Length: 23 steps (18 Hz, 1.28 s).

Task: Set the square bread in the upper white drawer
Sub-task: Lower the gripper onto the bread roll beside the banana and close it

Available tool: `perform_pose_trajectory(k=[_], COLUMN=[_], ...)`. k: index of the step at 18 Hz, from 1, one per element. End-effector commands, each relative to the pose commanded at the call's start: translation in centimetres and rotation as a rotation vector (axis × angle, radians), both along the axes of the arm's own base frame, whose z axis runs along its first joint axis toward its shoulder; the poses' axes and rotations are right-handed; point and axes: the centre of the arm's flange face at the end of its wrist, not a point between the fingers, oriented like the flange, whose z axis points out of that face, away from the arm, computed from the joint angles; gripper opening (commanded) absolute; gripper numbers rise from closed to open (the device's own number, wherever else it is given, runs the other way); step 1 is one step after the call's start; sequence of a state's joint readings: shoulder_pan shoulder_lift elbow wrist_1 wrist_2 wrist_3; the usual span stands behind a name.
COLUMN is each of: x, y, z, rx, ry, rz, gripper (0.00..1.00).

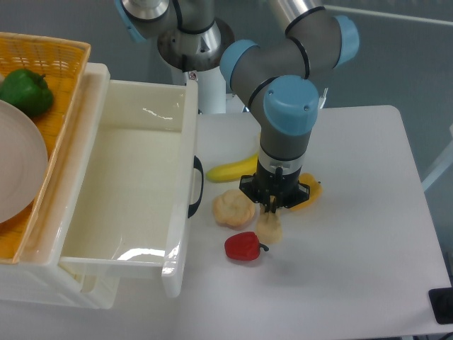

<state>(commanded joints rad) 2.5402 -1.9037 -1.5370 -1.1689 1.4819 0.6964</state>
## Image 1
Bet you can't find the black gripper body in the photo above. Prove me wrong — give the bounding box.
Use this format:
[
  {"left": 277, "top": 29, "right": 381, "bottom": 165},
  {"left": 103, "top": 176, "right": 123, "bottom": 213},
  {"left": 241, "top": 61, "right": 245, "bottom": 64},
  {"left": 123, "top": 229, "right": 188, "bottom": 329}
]
[{"left": 239, "top": 161, "right": 310, "bottom": 209}]

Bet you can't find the square beige bread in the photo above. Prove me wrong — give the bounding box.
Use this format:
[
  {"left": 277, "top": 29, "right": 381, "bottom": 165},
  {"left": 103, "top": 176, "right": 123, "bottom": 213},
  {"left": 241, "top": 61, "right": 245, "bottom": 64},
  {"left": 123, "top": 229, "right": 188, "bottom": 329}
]
[{"left": 256, "top": 210, "right": 282, "bottom": 244}]

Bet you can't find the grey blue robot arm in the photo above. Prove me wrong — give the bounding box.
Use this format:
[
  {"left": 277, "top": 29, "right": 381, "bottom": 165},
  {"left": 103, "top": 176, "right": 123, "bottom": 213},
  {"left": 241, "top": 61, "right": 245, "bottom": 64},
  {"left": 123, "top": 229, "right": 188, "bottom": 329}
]
[{"left": 115, "top": 1, "right": 360, "bottom": 213}]

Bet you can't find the round swirl bread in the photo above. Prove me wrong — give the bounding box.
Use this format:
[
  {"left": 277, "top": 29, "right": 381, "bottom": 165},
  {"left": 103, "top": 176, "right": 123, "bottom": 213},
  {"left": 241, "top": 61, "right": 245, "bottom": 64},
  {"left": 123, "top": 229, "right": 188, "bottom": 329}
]
[{"left": 212, "top": 189, "right": 256, "bottom": 230}]

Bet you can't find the open white upper drawer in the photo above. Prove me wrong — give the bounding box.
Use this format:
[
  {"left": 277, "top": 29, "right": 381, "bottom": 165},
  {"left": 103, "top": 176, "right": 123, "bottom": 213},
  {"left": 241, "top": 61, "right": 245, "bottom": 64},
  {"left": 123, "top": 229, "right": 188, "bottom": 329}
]
[{"left": 59, "top": 81, "right": 202, "bottom": 298}]

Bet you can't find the white drawer cabinet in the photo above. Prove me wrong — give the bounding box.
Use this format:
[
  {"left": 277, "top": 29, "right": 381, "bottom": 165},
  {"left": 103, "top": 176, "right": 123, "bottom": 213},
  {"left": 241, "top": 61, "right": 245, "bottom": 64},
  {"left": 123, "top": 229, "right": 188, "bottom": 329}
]
[{"left": 1, "top": 63, "right": 119, "bottom": 309}]

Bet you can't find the yellow bell pepper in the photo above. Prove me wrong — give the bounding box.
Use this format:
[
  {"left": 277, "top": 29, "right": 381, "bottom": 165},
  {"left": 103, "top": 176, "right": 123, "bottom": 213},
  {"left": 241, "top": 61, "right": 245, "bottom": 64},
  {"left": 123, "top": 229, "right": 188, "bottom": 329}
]
[{"left": 290, "top": 173, "right": 323, "bottom": 211}]

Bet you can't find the yellow banana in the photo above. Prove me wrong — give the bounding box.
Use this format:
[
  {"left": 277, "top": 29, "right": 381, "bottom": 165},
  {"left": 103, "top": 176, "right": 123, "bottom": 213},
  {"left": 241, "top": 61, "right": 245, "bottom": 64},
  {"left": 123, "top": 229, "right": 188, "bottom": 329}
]
[{"left": 205, "top": 152, "right": 258, "bottom": 183}]

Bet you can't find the red bell pepper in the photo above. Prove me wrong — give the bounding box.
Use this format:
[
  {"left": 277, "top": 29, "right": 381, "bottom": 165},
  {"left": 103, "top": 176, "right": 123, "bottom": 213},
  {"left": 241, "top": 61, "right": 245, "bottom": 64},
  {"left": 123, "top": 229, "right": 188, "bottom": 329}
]
[{"left": 224, "top": 232, "right": 269, "bottom": 261}]

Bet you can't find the black device at table edge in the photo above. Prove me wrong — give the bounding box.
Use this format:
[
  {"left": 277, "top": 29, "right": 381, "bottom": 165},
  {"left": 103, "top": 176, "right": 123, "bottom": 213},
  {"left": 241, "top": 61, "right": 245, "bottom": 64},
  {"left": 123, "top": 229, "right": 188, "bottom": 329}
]
[{"left": 428, "top": 287, "right": 453, "bottom": 324}]

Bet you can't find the pale pink plate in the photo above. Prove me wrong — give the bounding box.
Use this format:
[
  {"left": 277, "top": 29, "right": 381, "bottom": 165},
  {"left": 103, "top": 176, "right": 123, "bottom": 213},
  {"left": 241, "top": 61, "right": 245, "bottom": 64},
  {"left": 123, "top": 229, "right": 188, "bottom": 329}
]
[{"left": 1, "top": 101, "right": 47, "bottom": 222}]

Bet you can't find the orange plastic basket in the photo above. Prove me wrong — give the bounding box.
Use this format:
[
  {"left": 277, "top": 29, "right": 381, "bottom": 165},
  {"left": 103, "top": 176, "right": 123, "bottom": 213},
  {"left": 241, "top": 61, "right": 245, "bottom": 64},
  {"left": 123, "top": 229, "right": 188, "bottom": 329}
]
[{"left": 1, "top": 32, "right": 91, "bottom": 265}]

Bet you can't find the green bell pepper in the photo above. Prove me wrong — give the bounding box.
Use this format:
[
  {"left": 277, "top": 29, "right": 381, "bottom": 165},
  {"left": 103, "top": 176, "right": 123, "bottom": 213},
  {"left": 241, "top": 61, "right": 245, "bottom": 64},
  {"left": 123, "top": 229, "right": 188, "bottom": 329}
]
[{"left": 1, "top": 69, "right": 54, "bottom": 118}]

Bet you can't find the black drawer handle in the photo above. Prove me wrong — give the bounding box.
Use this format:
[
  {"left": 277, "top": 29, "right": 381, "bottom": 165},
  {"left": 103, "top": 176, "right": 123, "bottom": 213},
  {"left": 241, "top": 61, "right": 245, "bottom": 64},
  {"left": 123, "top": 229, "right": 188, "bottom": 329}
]
[{"left": 187, "top": 155, "right": 205, "bottom": 219}]

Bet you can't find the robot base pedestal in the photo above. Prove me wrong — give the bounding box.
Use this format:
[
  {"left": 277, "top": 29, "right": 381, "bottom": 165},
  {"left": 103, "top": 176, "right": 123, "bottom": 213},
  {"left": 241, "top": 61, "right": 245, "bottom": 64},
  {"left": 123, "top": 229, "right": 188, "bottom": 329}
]
[{"left": 157, "top": 18, "right": 235, "bottom": 114}]

